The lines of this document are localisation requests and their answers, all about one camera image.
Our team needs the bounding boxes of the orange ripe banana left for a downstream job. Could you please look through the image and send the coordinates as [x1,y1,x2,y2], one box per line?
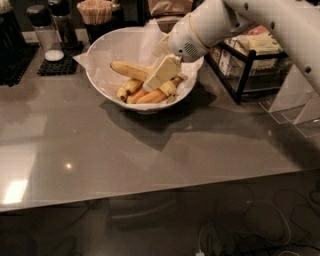
[126,86,147,104]

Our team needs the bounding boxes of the clear acrylic sign holder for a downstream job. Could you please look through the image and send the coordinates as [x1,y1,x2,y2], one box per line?
[259,65,320,138]

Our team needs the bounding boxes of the black wire condiment rack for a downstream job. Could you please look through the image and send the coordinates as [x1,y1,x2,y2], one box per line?
[205,35,292,103]

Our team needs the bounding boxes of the white paper bowl liner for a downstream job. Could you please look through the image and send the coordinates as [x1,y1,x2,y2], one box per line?
[72,18,205,108]

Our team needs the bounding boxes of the black rubber mat large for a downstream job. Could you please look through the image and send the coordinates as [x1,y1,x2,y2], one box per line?
[0,43,39,87]

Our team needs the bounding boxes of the small left yellow banana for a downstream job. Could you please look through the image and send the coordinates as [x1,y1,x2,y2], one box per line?
[116,78,142,101]

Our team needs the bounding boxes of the cup of wooden stirrers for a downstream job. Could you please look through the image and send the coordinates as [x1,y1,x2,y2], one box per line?
[77,0,112,43]

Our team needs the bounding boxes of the black rubber mat small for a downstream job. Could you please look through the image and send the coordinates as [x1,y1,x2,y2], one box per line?
[37,42,84,76]

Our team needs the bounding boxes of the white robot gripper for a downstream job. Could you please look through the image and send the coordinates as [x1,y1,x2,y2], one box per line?
[143,0,254,92]

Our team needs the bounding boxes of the orange ripe banana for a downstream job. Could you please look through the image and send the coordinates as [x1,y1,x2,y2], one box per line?
[137,77,182,104]
[126,86,147,104]

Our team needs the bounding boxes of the long top yellow banana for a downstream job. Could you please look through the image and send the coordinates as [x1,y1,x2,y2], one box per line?
[110,61,154,85]

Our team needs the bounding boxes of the floor cables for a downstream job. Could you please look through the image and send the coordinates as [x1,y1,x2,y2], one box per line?
[194,179,320,256]

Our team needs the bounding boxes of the dark pepper shaker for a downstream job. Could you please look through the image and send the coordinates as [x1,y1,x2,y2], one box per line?
[48,0,79,49]

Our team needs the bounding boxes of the brown paper bag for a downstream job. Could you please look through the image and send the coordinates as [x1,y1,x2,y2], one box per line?
[147,0,194,33]

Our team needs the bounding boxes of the yellow sweetener packets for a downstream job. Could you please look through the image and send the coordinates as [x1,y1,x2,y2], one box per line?
[247,33,279,54]

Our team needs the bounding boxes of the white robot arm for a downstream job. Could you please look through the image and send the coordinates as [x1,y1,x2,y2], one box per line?
[153,0,320,93]

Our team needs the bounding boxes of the orange ripe banana right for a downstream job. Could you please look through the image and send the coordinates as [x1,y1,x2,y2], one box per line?
[137,77,182,104]

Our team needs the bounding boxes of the pink sweetener packets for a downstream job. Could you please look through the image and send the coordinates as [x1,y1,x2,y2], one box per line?
[247,25,268,35]

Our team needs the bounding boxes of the glass sugar dispenser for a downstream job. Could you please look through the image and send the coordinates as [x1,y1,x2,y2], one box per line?
[26,5,64,62]

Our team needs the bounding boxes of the white bowl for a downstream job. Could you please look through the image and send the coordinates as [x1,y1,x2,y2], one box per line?
[84,26,198,113]

